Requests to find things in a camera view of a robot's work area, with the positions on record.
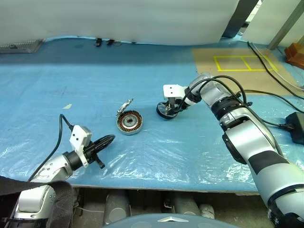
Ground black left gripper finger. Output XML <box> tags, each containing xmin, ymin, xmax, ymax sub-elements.
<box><xmin>94</xmin><ymin>134</ymin><xmax>116</xmax><ymax>146</ymax></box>
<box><xmin>97</xmin><ymin>140</ymin><xmax>115</xmax><ymax>154</ymax></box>

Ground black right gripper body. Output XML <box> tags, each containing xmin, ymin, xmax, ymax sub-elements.
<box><xmin>168</xmin><ymin>96</ymin><xmax>190</xmax><ymax>112</ymax></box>

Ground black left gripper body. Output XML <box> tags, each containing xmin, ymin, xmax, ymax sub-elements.
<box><xmin>83</xmin><ymin>140</ymin><xmax>105</xmax><ymax>169</ymax></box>

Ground black spoked rotor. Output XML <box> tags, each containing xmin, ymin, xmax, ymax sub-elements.
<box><xmin>156</xmin><ymin>102</ymin><xmax>181</xmax><ymax>120</ymax></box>

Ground round motor housing copper windings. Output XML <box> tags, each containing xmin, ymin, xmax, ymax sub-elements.
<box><xmin>116</xmin><ymin>110</ymin><xmax>145</xmax><ymax>136</ymax></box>

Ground blue plastic table cover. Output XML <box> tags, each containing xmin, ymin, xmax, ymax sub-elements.
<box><xmin>0</xmin><ymin>35</ymin><xmax>304</xmax><ymax>193</ymax></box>

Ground cardboard sheet with yellow tape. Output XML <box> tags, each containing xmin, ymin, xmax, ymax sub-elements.
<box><xmin>191</xmin><ymin>48</ymin><xmax>299</xmax><ymax>95</ymax></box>

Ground grey rounded cylinder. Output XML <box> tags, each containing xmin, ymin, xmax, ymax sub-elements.
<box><xmin>174</xmin><ymin>193</ymin><xmax>202</xmax><ymax>216</ymax></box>
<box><xmin>104</xmin><ymin>192</ymin><xmax>131</xmax><ymax>225</ymax></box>

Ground grey robot torso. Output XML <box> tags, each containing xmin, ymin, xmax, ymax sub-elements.
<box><xmin>102</xmin><ymin>213</ymin><xmax>238</xmax><ymax>228</ymax></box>

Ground dark grey pillar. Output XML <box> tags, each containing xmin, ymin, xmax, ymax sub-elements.
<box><xmin>222</xmin><ymin>0</ymin><xmax>259</xmax><ymax>38</ymax></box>

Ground clear plastic tube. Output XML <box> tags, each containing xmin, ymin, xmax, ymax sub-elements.
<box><xmin>251</xmin><ymin>46</ymin><xmax>304</xmax><ymax>90</ymax></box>

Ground small whitish rounded cylinder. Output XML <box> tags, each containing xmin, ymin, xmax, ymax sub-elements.
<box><xmin>199</xmin><ymin>204</ymin><xmax>216</xmax><ymax>219</ymax></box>

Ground white foam panel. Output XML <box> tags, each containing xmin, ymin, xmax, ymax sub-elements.
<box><xmin>0</xmin><ymin>0</ymin><xmax>240</xmax><ymax>46</ymax></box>

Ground black power adapter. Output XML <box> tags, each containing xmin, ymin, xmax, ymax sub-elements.
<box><xmin>285</xmin><ymin>112</ymin><xmax>304</xmax><ymax>145</ymax></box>

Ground white board panel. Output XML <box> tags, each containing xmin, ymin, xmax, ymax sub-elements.
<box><xmin>242</xmin><ymin>0</ymin><xmax>302</xmax><ymax>46</ymax></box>

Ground brown wooden block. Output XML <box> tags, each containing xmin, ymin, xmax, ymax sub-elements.
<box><xmin>285</xmin><ymin>42</ymin><xmax>304</xmax><ymax>69</ymax></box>

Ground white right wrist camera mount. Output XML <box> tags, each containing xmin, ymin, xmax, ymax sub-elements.
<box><xmin>163</xmin><ymin>84</ymin><xmax>198</xmax><ymax>105</ymax></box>

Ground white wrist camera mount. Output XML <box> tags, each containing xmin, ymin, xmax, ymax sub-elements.
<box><xmin>163</xmin><ymin>84</ymin><xmax>198</xmax><ymax>105</ymax></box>
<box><xmin>69</xmin><ymin>125</ymin><xmax>93</xmax><ymax>168</ymax></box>

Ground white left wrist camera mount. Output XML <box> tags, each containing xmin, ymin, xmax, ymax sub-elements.
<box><xmin>69</xmin><ymin>125</ymin><xmax>93</xmax><ymax>168</ymax></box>

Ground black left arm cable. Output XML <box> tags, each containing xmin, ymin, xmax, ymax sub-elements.
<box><xmin>28</xmin><ymin>114</ymin><xmax>74</xmax><ymax>182</ymax></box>

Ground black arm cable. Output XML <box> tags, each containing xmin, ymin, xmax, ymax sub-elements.
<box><xmin>179</xmin><ymin>75</ymin><xmax>285</xmax><ymax>157</ymax></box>
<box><xmin>28</xmin><ymin>114</ymin><xmax>74</xmax><ymax>182</ymax></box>

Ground small metal bracket piece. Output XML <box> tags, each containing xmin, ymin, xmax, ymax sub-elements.
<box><xmin>115</xmin><ymin>97</ymin><xmax>134</xmax><ymax>117</ymax></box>

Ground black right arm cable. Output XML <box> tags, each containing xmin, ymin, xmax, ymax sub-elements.
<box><xmin>179</xmin><ymin>75</ymin><xmax>285</xmax><ymax>157</ymax></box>

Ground black cable over cardboard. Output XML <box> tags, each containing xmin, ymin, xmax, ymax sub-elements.
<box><xmin>247</xmin><ymin>41</ymin><xmax>304</xmax><ymax>97</ymax></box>

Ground black power adapter cable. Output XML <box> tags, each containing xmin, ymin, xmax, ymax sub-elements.
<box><xmin>244</xmin><ymin>89</ymin><xmax>304</xmax><ymax>130</ymax></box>

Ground aluminium profile post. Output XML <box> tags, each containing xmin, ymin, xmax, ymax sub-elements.
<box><xmin>268</xmin><ymin>0</ymin><xmax>304</xmax><ymax>50</ymax></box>

